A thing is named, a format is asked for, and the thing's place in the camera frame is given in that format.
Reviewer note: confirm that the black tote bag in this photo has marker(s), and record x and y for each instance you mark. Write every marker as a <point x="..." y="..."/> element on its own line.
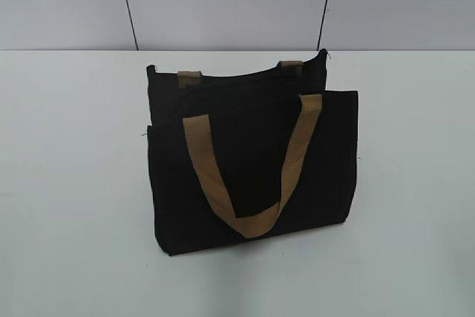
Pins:
<point x="183" y="219"/>

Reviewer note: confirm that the tan front bag handle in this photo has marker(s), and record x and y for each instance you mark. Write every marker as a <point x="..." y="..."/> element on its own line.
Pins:
<point x="249" y="160"/>

